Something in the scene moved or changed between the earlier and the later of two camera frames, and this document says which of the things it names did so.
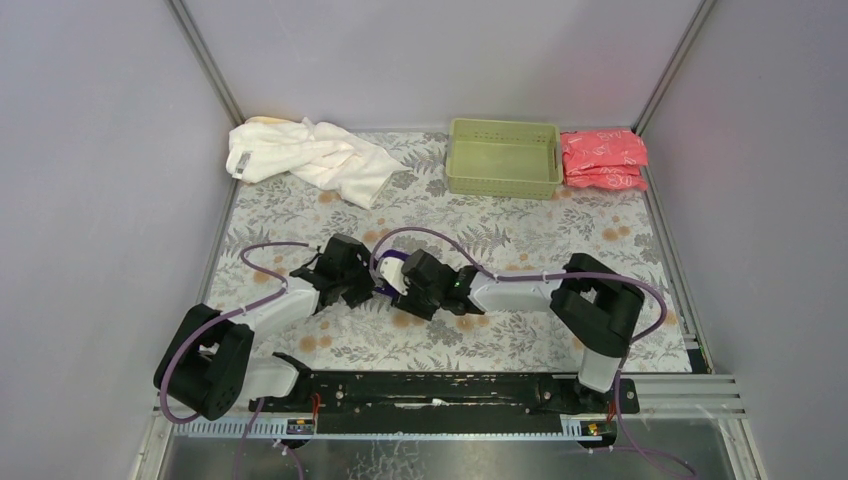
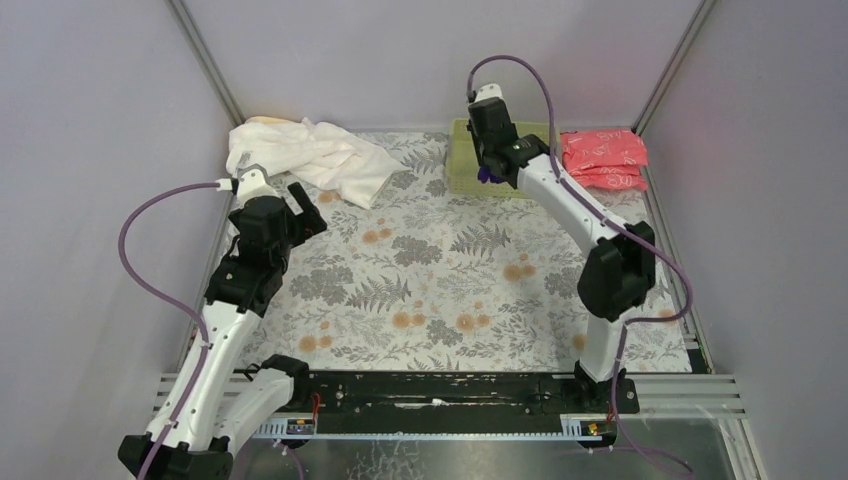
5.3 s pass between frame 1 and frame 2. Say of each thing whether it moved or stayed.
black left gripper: moved
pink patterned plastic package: stayed
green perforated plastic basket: stayed
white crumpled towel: stayed
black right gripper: moved
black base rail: stayed
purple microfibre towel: moved
